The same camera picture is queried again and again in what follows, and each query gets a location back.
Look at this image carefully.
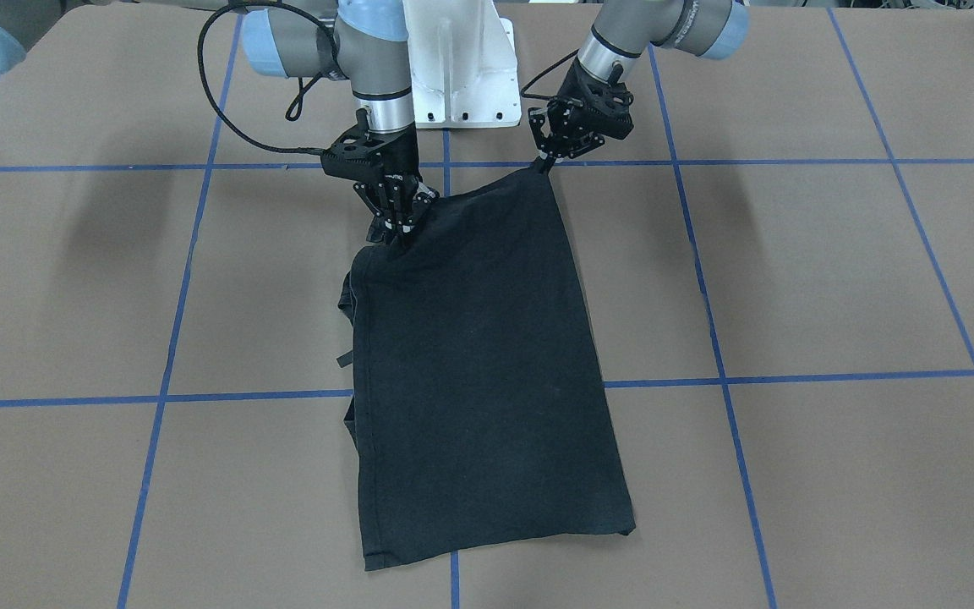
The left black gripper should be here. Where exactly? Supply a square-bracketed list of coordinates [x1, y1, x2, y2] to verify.
[527, 61, 627, 174]

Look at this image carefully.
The black printed t-shirt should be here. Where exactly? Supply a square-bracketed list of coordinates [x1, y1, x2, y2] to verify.
[339, 168, 637, 571]

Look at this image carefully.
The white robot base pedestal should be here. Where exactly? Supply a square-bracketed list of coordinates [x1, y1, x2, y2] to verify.
[403, 1, 523, 129]

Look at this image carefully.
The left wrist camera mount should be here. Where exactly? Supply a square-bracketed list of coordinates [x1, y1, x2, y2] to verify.
[573, 81, 634, 141]

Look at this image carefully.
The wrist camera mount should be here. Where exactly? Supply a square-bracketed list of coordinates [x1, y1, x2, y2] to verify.
[320, 126, 386, 184]
[573, 81, 634, 141]

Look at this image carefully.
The brown paper table cover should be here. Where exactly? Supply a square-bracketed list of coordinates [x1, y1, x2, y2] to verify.
[0, 0, 974, 609]

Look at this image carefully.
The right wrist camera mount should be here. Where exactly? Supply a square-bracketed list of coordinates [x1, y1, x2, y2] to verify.
[320, 126, 386, 184]

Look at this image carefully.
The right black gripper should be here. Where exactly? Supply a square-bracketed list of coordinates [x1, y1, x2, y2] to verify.
[356, 123, 438, 244]

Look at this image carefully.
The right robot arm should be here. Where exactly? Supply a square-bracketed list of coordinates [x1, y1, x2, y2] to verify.
[0, 1, 438, 243]

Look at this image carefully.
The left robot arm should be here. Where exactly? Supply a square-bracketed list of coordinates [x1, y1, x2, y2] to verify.
[519, 1, 750, 173]

